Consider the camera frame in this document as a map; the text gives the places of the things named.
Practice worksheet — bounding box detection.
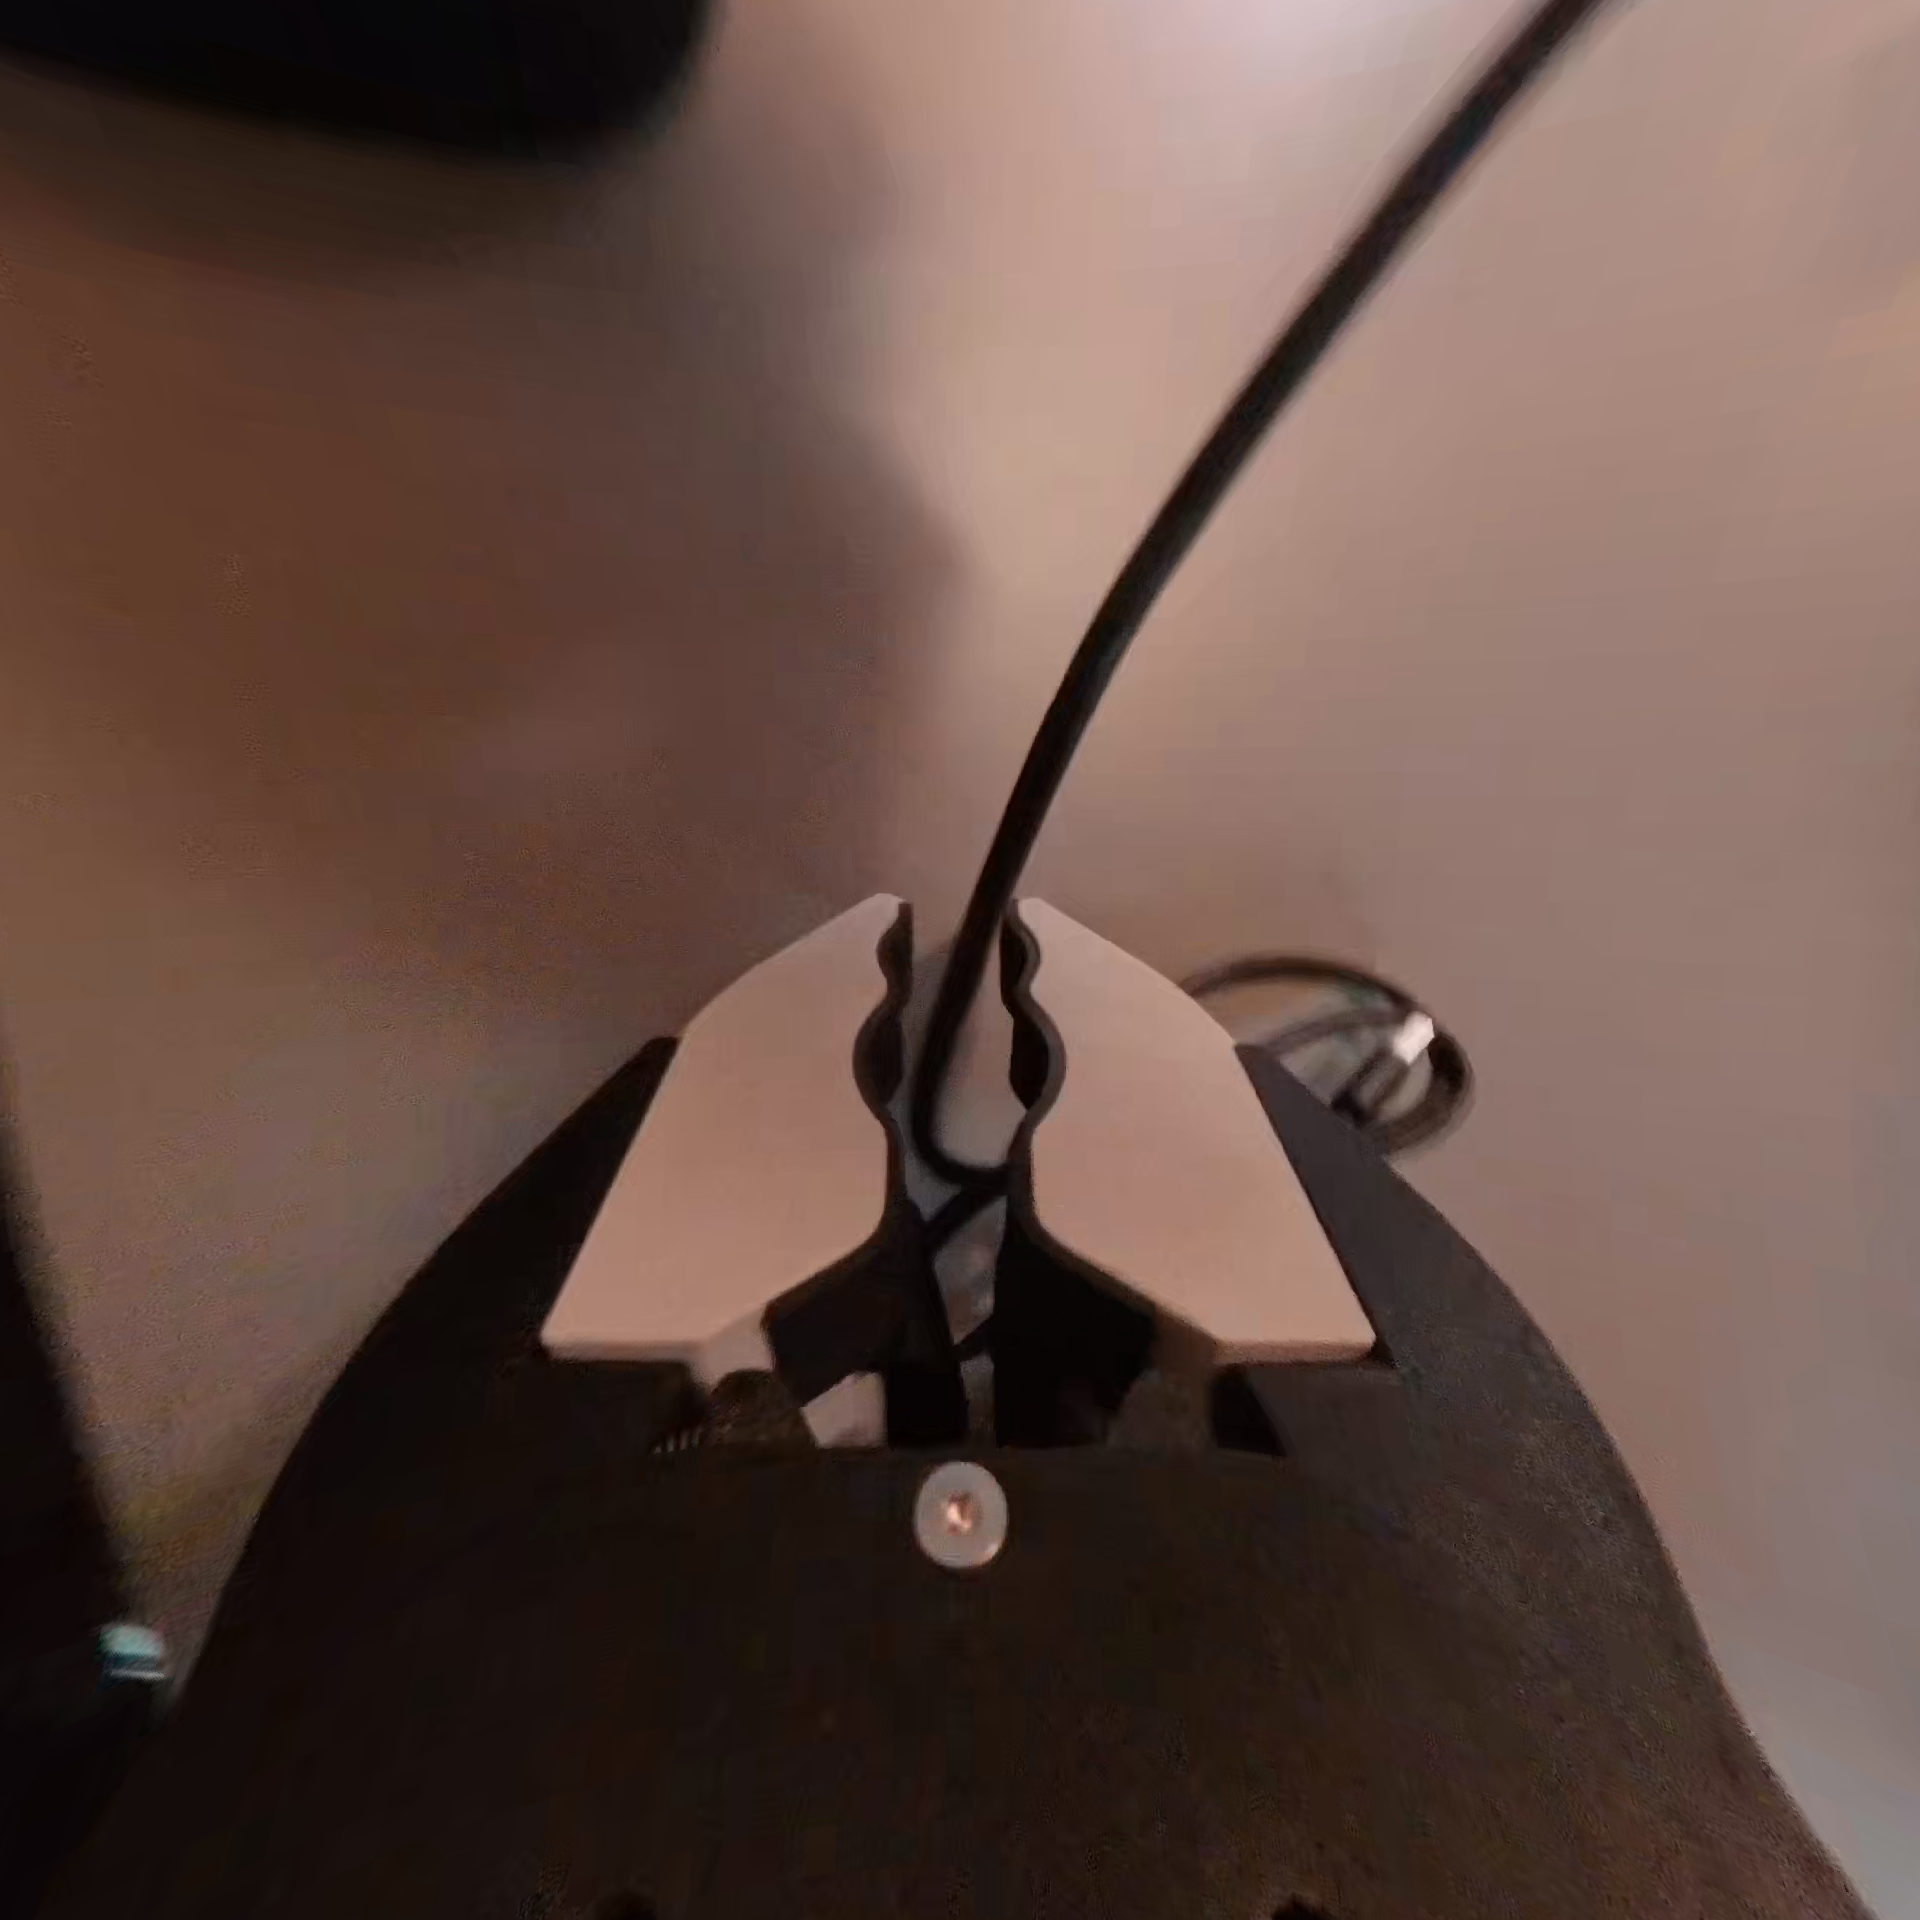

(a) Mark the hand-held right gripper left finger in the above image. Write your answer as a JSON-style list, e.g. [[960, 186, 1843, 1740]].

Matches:
[[537, 893, 913, 1371]]

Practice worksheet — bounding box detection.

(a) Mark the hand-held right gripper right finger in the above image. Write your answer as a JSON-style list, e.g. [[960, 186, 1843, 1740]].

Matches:
[[1012, 894, 1377, 1366]]

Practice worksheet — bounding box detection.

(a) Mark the black smooth usb cable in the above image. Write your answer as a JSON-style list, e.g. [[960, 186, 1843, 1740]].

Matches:
[[896, 0, 1613, 1403]]

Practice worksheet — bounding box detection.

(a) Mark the thin black coiled cable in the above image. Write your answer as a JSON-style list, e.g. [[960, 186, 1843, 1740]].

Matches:
[[1182, 954, 1476, 1159]]

